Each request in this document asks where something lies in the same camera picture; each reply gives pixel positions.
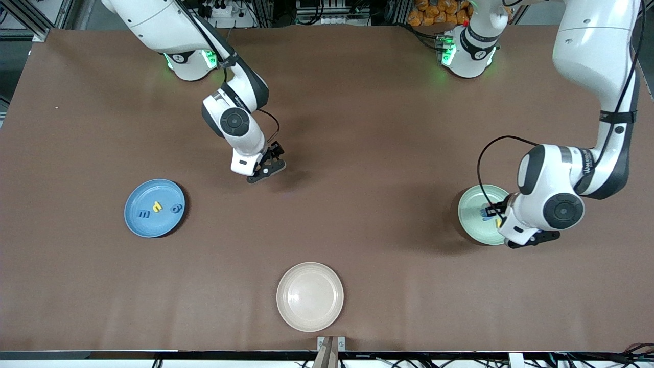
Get red black cable bundle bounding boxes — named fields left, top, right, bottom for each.
left=552, top=341, right=654, bottom=368

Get white power strip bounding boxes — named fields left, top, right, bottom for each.
left=204, top=0, right=256, bottom=29

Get aluminium frame profile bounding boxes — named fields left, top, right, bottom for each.
left=5, top=0, right=57, bottom=42

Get brown table cover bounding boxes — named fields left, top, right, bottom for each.
left=0, top=25, right=654, bottom=353

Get beige plate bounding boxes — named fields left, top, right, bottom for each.
left=276, top=262, right=344, bottom=333

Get orange snack packets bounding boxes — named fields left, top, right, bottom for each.
left=407, top=0, right=473, bottom=27

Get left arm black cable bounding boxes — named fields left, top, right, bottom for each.
left=477, top=0, right=647, bottom=208

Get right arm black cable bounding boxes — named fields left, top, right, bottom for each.
left=174, top=0, right=281, bottom=146

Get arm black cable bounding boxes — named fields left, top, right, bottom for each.
left=477, top=0, right=647, bottom=208
left=174, top=0, right=281, bottom=146

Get tan mounting pole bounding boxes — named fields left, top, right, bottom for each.
left=313, top=337, right=340, bottom=368

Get black equipment rack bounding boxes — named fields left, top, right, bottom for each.
left=296, top=0, right=371, bottom=26

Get blue plate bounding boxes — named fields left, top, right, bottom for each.
left=124, top=178, right=186, bottom=239

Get light green plate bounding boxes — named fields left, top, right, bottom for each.
left=458, top=184, right=511, bottom=246

